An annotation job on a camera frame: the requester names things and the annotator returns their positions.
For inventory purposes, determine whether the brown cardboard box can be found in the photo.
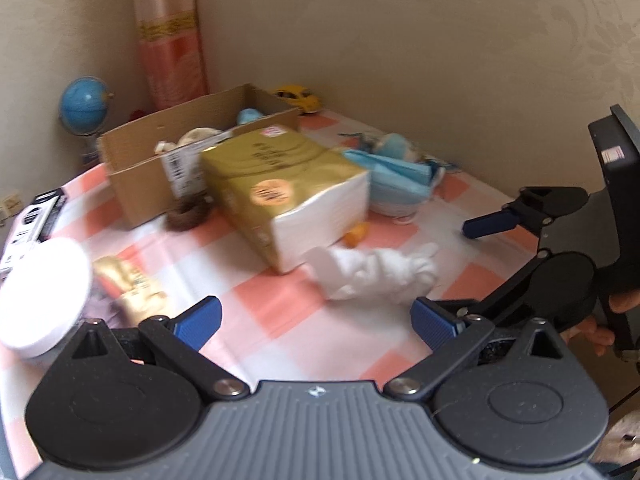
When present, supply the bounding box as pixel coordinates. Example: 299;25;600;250
96;83;303;227

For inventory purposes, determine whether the yellow toy car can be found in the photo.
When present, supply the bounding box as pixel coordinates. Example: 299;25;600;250
272;85;323;115

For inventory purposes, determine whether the wall socket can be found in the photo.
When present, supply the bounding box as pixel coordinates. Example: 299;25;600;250
0;191;21;221

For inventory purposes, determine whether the gold tissue pack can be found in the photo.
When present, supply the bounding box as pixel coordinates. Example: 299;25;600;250
200;129;371;276

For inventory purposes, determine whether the gold foil packet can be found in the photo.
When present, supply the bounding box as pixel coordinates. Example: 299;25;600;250
92;256;168;331

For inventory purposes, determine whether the jar with white lid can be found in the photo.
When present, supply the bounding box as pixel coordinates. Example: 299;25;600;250
0;237;93;358

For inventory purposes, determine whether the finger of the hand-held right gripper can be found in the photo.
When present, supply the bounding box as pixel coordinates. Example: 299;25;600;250
462;186;590;240
435;251;552;323

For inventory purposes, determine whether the person's right hand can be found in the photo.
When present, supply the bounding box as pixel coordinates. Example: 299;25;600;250
565;290;640;358

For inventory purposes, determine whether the pink patterned curtain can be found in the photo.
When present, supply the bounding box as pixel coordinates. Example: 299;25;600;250
131;0;210;111

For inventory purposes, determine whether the white soft toy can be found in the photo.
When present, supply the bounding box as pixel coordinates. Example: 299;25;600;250
155;127;226;153

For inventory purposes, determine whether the blue desk globe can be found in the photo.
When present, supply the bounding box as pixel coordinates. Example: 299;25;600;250
59;76;115;167

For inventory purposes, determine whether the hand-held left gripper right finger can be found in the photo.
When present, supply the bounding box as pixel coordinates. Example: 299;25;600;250
384;296;567;403

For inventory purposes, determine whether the small orange item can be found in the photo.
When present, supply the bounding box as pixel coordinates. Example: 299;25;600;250
345;223;370;248

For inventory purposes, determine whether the black and white carton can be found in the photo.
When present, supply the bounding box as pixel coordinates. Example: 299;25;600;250
0;189;68;281

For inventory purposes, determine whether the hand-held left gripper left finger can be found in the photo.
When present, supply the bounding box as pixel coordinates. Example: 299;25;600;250
72;296;251;402

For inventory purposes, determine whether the blue and white plush toy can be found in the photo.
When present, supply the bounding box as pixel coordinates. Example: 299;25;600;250
372;132;426;163

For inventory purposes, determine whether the brown hair scrunchie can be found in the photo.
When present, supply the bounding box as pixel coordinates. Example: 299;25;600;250
166;195;213;233

